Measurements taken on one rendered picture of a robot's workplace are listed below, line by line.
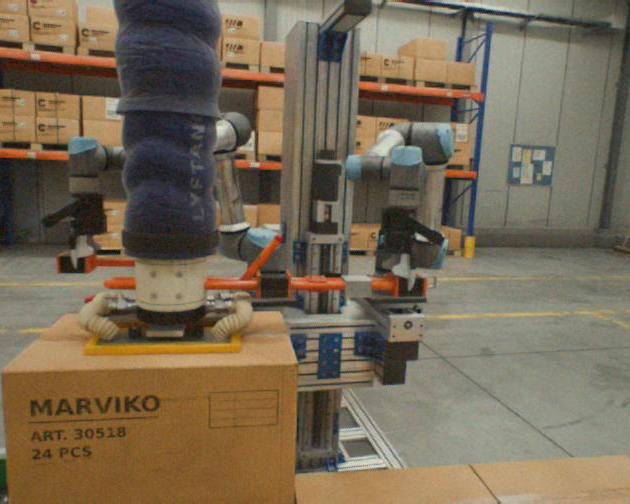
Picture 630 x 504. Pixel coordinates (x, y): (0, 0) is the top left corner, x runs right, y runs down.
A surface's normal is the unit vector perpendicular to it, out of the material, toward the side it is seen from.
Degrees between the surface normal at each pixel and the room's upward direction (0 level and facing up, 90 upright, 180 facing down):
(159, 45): 80
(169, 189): 76
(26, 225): 90
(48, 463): 90
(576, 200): 90
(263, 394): 90
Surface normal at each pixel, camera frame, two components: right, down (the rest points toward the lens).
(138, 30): -0.23, -0.11
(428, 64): 0.22, 0.11
